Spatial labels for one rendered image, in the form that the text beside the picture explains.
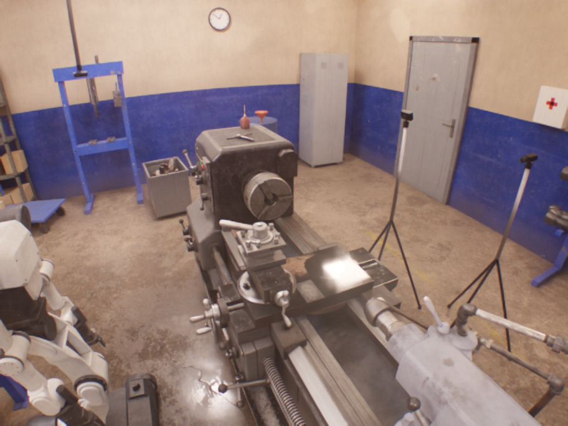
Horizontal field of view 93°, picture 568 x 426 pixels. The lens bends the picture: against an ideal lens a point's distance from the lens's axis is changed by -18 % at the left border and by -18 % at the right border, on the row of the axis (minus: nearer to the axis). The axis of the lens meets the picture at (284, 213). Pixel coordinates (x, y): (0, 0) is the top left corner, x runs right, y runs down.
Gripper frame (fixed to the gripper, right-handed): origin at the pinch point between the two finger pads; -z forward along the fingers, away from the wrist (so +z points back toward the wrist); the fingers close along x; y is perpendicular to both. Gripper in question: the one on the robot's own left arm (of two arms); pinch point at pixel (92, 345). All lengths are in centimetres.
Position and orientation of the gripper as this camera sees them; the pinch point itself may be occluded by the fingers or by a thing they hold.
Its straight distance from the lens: 187.1
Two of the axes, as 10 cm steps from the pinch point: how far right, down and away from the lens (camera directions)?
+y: -3.8, -4.3, 8.2
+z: -1.8, -8.3, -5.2
